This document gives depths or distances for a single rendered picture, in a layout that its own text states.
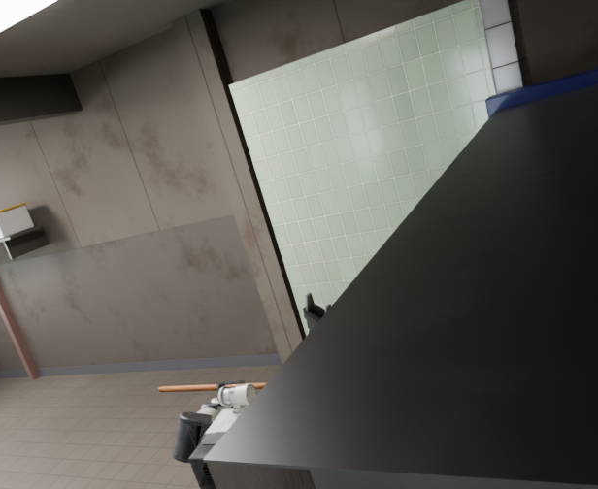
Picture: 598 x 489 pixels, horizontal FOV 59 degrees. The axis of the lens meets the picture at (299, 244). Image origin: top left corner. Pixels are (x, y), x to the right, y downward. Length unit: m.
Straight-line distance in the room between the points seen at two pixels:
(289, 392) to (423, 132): 2.75
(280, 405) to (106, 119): 5.38
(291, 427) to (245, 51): 4.43
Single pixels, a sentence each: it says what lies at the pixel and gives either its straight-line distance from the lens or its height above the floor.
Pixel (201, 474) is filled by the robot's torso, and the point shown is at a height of 1.34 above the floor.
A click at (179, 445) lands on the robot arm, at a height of 1.35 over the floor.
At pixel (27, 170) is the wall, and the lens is 6.69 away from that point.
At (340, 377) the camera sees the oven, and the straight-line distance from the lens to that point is 0.39.
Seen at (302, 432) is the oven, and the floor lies 2.10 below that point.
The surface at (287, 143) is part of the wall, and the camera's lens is 3.36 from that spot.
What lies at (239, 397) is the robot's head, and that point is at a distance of 1.79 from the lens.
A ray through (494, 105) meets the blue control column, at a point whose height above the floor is 2.12.
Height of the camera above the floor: 2.28
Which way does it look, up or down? 13 degrees down
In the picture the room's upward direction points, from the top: 17 degrees counter-clockwise
